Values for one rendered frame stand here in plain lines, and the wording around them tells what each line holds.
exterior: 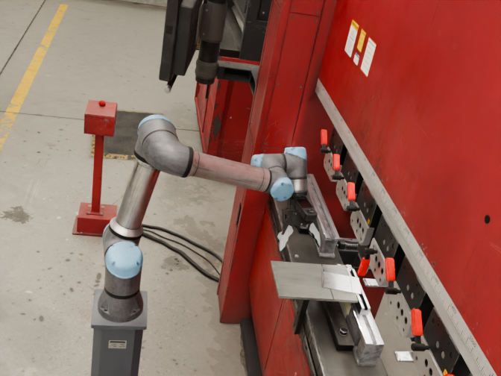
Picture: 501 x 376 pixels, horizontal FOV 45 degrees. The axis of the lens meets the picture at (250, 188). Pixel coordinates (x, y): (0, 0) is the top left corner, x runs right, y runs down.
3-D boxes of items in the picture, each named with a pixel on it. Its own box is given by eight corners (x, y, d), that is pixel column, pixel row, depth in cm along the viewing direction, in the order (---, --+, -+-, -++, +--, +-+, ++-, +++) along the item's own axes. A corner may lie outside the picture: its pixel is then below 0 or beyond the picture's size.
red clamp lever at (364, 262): (355, 272, 179) (364, 246, 174) (367, 274, 180) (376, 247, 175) (356, 277, 178) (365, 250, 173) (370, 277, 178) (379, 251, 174)
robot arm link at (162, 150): (153, 144, 169) (302, 180, 189) (148, 127, 178) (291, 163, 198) (140, 178, 174) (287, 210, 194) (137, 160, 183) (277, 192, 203)
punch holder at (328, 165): (322, 164, 234) (332, 125, 226) (343, 166, 236) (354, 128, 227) (331, 183, 221) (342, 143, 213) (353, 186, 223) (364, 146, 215)
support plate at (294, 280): (270, 262, 204) (271, 260, 203) (344, 268, 209) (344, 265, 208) (278, 298, 188) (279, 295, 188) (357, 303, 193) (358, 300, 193)
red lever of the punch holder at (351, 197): (347, 180, 193) (348, 210, 190) (359, 182, 194) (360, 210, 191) (345, 183, 195) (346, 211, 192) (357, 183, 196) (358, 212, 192)
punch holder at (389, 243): (365, 258, 183) (380, 212, 175) (391, 260, 184) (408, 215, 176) (380, 290, 170) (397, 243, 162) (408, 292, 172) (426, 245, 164)
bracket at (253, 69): (215, 72, 314) (217, 60, 311) (261, 78, 319) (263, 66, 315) (221, 102, 280) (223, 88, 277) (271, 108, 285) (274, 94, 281)
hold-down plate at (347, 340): (316, 289, 215) (317, 282, 213) (330, 289, 216) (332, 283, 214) (335, 351, 189) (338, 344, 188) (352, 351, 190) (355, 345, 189)
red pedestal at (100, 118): (75, 216, 378) (80, 93, 338) (116, 219, 383) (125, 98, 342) (71, 234, 361) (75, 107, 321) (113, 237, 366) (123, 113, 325)
